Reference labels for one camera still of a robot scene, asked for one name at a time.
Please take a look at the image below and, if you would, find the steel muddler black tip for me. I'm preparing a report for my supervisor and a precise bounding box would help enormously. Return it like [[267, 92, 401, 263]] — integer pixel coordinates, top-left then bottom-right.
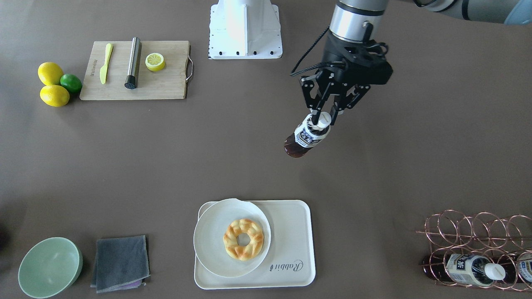
[[125, 37, 141, 89]]

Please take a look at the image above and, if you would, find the glazed twisted donut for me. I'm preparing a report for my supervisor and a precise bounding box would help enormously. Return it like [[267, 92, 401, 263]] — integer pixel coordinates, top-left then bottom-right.
[[223, 218, 265, 262]]

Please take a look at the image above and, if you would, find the whole lemon upper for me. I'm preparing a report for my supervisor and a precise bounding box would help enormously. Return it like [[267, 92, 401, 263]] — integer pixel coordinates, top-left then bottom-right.
[[37, 62, 64, 86]]

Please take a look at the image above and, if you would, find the copper wire bottle rack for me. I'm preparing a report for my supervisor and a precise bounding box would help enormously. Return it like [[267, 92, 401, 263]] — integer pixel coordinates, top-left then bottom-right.
[[420, 210, 531, 293]]

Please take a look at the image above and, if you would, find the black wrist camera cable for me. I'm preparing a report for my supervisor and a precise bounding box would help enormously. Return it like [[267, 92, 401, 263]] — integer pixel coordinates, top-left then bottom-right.
[[290, 26, 347, 78]]

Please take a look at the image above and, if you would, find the yellow plastic knife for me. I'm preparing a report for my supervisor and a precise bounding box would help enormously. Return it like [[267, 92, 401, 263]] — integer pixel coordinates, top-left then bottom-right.
[[99, 42, 113, 85]]

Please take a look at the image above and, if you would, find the light green bowl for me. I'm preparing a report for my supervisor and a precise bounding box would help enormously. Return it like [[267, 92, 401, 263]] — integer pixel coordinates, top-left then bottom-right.
[[18, 237, 83, 299]]

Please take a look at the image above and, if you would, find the grey folded cloth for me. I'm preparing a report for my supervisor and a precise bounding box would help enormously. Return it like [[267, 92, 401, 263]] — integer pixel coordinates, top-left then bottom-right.
[[91, 235, 150, 293]]

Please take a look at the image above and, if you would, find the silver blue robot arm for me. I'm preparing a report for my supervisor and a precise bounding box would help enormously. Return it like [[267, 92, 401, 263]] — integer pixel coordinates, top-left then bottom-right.
[[311, 0, 532, 124]]

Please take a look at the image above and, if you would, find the wooden cutting board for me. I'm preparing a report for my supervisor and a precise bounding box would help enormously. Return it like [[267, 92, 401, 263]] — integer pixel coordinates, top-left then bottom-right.
[[79, 40, 190, 100]]

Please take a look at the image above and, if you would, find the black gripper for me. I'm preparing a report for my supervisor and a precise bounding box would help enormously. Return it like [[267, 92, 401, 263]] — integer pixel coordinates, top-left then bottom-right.
[[301, 31, 393, 126]]

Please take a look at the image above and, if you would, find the whole lemon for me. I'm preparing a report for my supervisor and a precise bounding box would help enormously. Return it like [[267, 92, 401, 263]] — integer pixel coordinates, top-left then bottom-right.
[[39, 85, 70, 107], [37, 62, 64, 86]]

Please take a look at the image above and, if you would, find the whole lemon lower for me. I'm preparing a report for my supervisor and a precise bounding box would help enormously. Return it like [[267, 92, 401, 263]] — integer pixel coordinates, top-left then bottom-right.
[[39, 85, 70, 107]]

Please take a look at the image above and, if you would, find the tea bottle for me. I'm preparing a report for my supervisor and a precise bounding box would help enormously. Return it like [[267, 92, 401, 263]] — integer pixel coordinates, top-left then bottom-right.
[[284, 112, 331, 158]]

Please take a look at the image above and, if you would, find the green lime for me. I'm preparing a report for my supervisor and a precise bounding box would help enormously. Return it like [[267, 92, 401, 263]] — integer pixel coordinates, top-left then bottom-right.
[[59, 74, 82, 93]]

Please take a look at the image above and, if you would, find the half lemon slice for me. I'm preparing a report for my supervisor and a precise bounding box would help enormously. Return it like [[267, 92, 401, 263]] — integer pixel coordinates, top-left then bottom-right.
[[145, 52, 166, 72]]

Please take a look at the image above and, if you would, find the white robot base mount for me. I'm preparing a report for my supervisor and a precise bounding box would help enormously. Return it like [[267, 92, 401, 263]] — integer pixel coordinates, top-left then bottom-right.
[[208, 0, 283, 59]]

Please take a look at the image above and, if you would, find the white rectangular serving tray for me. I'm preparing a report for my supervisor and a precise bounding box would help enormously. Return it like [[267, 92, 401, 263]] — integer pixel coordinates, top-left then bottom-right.
[[195, 199, 315, 289]]

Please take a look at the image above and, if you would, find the white round plate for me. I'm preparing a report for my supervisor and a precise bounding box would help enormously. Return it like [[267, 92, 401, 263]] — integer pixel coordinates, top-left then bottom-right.
[[194, 199, 271, 278]]

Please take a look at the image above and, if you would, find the tea bottle rack back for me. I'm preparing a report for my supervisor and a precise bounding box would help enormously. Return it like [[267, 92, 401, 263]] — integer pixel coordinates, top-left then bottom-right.
[[515, 252, 532, 286], [421, 253, 507, 287]]

